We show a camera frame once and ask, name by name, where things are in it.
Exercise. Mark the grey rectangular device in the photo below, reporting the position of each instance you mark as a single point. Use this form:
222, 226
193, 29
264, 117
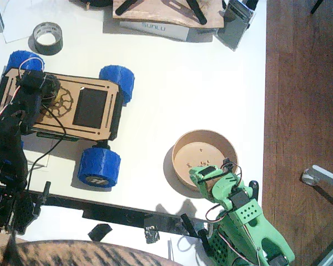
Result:
234, 26

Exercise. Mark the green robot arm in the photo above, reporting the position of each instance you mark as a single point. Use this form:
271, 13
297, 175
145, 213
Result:
266, 238

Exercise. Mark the wooden-top rover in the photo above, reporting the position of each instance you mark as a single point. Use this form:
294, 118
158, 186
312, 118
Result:
91, 108

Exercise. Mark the wooden board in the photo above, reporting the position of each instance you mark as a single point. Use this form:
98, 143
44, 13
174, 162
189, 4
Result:
161, 14

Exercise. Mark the black duct tape roll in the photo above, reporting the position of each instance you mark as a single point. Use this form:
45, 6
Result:
54, 47

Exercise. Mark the white SUNLU box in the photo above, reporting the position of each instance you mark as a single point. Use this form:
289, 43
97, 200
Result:
166, 30

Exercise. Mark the long black mounting bar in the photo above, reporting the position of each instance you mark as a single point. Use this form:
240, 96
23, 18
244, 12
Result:
113, 211

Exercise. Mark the crumpled dark foil scrap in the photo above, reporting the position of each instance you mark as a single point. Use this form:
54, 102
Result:
152, 235

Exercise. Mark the black round object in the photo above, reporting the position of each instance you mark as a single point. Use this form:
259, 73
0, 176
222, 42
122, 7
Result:
97, 2

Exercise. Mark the round tan bowl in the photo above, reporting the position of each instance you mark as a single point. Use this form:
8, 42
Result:
194, 155

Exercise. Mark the grey chair leg with caster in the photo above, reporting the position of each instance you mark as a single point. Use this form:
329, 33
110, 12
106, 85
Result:
327, 176

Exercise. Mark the black tripod leg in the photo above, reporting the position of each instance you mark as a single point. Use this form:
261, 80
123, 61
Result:
251, 3
316, 7
197, 12
126, 7

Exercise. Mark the black spring clamp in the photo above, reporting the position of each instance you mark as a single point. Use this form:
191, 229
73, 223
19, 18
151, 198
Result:
45, 192
188, 224
254, 190

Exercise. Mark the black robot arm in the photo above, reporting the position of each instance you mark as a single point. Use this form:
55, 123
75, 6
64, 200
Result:
8, 138

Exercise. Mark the brown striped fabric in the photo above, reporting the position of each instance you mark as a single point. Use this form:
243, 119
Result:
72, 253

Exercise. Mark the black tape piece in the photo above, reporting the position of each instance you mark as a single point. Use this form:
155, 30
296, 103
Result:
100, 232

